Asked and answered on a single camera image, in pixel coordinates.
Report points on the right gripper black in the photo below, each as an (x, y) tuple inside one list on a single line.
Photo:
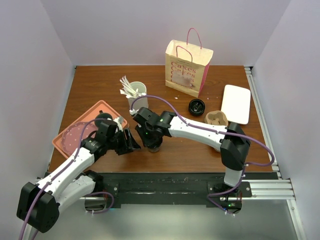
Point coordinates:
[(147, 142)]

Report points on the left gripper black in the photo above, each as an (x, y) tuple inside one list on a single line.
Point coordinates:
[(129, 144)]

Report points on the dark translucent plastic cup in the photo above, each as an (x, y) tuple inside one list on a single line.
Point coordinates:
[(154, 148)]

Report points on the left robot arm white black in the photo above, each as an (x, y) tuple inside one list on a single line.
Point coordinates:
[(41, 203)]

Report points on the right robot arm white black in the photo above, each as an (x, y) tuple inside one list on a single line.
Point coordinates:
[(229, 141)]

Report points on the white cylindrical holder cup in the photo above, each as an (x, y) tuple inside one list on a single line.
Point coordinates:
[(137, 100)]

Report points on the salmon pink plastic tray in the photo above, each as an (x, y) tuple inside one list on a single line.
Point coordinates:
[(90, 114)]

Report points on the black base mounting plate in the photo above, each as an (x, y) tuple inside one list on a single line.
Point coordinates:
[(208, 189)]

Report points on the black cup lid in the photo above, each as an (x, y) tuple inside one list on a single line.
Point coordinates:
[(196, 107)]

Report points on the pink dotted plate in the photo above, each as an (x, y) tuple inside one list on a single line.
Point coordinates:
[(71, 137)]

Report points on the brown pulp cup carrier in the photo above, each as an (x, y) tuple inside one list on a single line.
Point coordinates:
[(219, 122)]

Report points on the white rectangular plate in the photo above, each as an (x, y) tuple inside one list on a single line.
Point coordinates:
[(236, 103)]

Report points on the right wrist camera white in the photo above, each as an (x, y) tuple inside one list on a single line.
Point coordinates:
[(132, 112)]

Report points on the paper bag with pink handles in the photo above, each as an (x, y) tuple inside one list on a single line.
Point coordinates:
[(186, 66)]

